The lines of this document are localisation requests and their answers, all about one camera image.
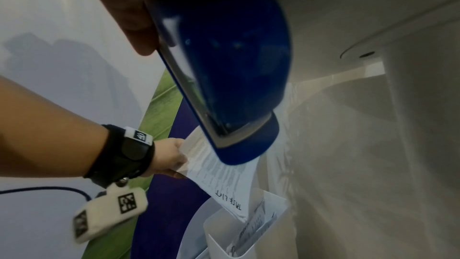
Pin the person's right hand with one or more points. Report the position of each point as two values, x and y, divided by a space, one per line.
122 2

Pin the person's left hand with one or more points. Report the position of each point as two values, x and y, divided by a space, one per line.
167 158

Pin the printed paper bundle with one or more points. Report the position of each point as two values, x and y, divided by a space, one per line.
249 226
226 184

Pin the blue white stapler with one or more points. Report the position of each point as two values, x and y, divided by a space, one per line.
233 61

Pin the white paper bin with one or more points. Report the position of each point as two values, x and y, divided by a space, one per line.
269 240

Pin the person's left forearm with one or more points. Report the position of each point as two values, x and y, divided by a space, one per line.
46 138

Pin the green leaf print mat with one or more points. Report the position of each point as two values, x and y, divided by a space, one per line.
161 115

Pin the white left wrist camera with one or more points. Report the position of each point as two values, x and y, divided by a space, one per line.
107 212

